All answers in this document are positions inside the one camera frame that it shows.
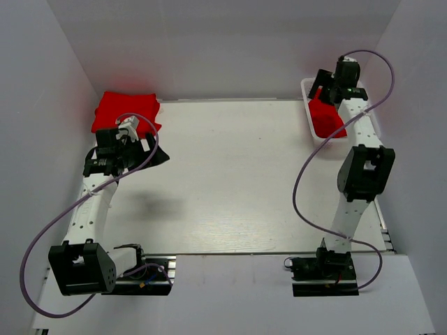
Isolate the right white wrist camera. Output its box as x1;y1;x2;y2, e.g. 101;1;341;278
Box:
337;55;358;65

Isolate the white plastic mesh basket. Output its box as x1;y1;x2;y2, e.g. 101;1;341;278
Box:
300;77;381;158

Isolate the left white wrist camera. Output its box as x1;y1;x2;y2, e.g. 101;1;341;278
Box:
116;117;139;142

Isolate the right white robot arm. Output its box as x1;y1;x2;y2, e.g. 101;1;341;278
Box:
309;57;395;278

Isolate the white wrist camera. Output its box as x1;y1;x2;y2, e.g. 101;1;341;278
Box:
337;55;358;65
116;117;139;142

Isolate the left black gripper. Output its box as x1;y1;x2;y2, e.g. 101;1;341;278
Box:
116;132;169;172

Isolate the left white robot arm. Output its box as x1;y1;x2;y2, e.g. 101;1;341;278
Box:
48;128;170;296

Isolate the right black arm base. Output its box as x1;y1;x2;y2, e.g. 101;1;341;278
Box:
284;257;359;297

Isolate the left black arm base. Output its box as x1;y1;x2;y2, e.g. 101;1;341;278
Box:
103;255;176;297

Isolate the folded red t-shirt stack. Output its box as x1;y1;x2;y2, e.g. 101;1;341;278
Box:
91;91;161;133

